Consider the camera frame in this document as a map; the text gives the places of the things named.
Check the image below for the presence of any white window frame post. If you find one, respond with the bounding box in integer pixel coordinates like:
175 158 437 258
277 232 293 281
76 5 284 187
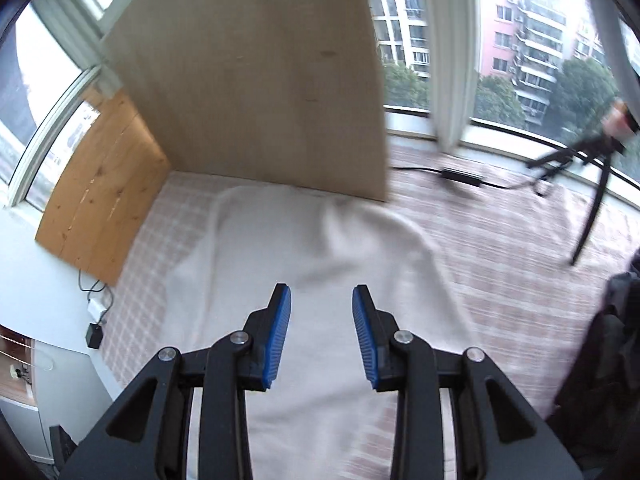
418 0 482 153

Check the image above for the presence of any dark clothing pile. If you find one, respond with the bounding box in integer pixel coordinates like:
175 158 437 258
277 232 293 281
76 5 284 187
546 249 640 471

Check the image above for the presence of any white cloth garment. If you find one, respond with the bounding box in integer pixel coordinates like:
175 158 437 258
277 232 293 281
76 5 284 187
161 186 477 480

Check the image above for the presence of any white bedside cabinet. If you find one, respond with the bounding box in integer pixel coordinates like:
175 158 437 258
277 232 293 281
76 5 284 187
0 325 118 467

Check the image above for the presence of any light wooden board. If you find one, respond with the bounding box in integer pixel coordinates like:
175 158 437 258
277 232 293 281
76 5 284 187
101 0 391 204

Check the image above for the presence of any orange wooden headboard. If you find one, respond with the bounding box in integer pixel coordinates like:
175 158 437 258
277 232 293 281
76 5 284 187
35 88 172 287

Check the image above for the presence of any black tripod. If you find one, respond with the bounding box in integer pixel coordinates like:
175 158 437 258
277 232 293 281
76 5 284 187
526 100 640 266

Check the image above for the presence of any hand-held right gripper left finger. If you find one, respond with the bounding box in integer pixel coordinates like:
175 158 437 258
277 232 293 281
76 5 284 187
59 283 292 480

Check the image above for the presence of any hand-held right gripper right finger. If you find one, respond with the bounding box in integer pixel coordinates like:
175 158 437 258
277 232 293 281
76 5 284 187
352 284 585 480

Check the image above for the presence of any white wall charger with cable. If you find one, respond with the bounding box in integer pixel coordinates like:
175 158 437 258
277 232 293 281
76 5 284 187
78 270 115 324

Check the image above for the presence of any pink plaid bed sheet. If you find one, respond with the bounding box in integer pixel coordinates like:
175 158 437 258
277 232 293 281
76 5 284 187
102 140 640 480

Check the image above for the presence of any black power adapter with cable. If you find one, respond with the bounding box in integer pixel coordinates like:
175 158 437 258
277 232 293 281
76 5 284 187
389 164 521 191

